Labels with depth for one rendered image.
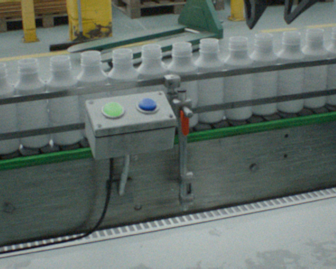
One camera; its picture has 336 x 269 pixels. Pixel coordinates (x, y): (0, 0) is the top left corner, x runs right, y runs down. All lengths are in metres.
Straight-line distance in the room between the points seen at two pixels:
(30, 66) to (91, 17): 4.64
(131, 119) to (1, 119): 0.26
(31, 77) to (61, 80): 0.06
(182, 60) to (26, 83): 0.30
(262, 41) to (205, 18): 4.45
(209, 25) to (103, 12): 0.90
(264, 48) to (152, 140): 0.35
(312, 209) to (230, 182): 1.79
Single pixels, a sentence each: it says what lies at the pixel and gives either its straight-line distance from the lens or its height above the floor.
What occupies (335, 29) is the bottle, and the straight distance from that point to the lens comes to 1.48.
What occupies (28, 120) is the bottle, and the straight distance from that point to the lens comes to 1.29.
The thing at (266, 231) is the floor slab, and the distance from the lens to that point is 3.00.
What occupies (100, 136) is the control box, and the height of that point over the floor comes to 1.08.
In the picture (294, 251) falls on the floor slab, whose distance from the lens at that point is 2.87.
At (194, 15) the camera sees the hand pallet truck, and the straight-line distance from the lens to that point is 5.94.
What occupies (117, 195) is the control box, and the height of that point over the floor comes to 0.90.
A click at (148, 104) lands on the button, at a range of 1.16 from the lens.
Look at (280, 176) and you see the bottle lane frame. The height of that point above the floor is 0.87.
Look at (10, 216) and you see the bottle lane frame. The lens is 1.33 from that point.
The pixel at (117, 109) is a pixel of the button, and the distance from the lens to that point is 1.15.
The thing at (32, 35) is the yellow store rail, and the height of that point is 0.06.
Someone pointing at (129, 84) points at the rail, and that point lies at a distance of 1.29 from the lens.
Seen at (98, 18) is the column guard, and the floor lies 0.22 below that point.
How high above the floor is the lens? 1.51
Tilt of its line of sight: 22 degrees down
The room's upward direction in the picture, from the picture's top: 1 degrees counter-clockwise
